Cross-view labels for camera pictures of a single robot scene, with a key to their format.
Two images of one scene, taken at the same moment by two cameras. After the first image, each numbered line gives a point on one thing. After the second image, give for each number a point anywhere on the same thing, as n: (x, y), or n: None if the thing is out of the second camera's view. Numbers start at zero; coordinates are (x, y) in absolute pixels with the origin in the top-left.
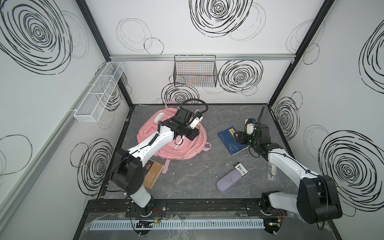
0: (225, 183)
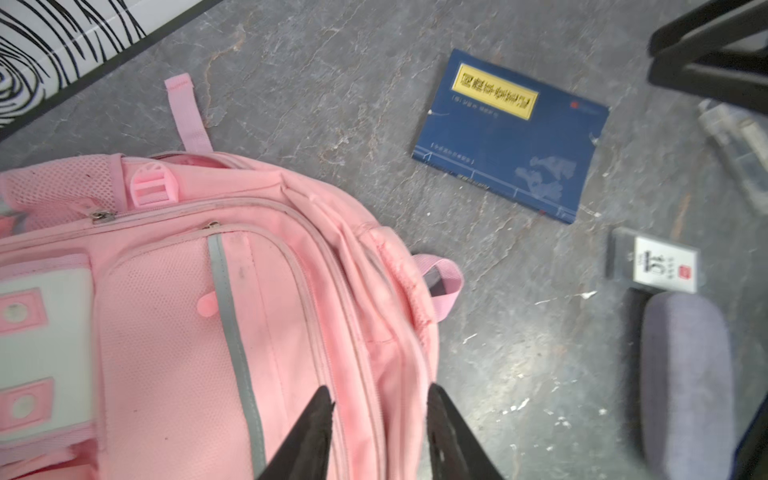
0: (686, 391)
